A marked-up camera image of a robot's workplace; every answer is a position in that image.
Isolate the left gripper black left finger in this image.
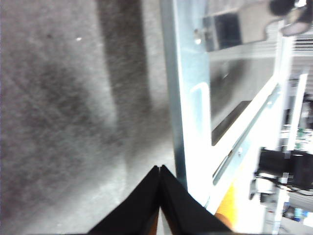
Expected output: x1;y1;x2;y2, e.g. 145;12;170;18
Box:
88;165;161;234

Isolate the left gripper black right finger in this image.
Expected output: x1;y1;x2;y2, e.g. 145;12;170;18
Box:
159;164;233;233

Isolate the glass oven door with handle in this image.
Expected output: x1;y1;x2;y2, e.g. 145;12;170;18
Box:
160;0;309;215

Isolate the yellow corn cob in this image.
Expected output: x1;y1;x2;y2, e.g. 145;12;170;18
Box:
215;180;246;232

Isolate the black electronics box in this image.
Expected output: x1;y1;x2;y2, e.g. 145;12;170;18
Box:
258;146;313;191

